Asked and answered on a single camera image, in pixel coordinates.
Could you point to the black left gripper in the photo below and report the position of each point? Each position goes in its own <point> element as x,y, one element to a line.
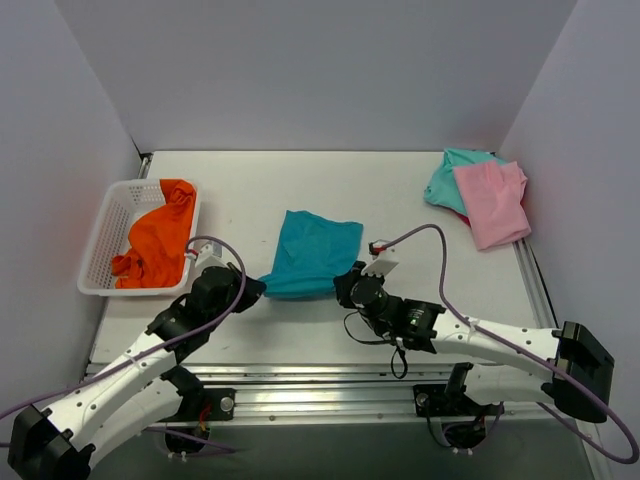
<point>247,288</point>

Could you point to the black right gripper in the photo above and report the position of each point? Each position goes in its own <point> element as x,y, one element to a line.
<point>344,286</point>

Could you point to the teal blue t-shirt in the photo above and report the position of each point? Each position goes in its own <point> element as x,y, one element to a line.
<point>311,251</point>

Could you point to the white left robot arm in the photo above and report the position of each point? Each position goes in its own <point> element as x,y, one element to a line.
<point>145,385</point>

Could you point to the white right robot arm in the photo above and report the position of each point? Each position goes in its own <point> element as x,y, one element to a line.
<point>565,367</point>

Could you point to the orange t-shirt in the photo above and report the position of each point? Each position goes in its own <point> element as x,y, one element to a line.
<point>157,241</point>

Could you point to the red folded t-shirt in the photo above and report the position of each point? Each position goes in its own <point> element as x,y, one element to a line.
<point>464,219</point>

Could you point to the white plastic basket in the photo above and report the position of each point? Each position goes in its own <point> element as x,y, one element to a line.
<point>125,202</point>

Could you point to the mint green folded t-shirt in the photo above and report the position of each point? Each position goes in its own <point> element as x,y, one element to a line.
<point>442,190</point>

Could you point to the pink folded t-shirt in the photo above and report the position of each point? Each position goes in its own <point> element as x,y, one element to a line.
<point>492,195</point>

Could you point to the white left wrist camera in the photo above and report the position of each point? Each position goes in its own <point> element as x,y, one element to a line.
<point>209,255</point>

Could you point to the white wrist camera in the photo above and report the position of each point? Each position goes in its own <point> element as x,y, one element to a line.
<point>209,255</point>
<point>383,260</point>

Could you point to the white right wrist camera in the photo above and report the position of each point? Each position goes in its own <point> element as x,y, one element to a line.
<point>383,260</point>

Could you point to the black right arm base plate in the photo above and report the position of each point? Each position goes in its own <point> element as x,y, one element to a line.
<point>439,400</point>

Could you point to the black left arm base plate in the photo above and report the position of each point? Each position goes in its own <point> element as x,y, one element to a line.
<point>222,402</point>

